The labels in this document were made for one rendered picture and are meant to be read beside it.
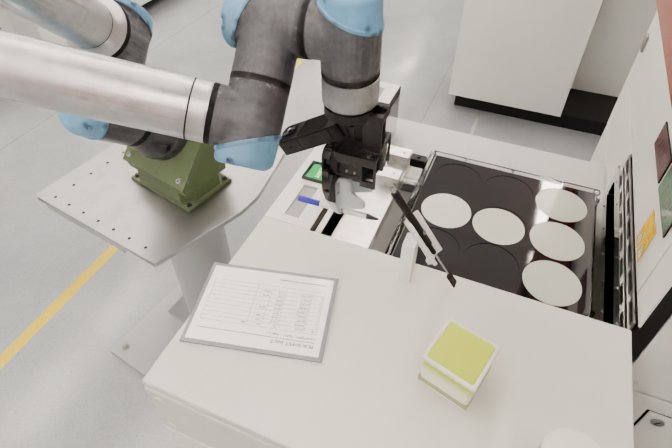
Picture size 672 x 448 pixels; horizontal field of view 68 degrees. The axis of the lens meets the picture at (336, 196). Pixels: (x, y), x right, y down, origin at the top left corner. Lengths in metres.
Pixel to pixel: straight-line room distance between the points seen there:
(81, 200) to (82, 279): 1.01
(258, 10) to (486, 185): 0.67
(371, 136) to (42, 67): 0.39
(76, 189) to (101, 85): 0.74
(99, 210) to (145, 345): 0.83
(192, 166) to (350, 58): 0.60
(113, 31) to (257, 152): 0.47
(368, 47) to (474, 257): 0.50
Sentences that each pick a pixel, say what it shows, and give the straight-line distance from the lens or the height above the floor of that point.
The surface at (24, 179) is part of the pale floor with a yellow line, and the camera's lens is 2.91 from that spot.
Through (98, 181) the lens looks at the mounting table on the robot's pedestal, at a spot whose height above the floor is 0.82.
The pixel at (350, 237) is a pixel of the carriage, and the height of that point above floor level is 0.88.
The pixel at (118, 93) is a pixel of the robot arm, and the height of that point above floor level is 1.32.
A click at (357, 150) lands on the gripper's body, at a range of 0.68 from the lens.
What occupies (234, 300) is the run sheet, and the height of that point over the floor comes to 0.97.
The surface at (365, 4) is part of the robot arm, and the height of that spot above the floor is 1.40.
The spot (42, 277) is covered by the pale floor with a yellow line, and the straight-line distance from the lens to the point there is 2.36.
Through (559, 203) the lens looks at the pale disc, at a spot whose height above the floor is 0.90.
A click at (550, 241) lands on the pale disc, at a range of 1.04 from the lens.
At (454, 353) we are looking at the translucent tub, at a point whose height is 1.03.
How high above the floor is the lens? 1.61
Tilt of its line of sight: 43 degrees down
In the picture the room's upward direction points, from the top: straight up
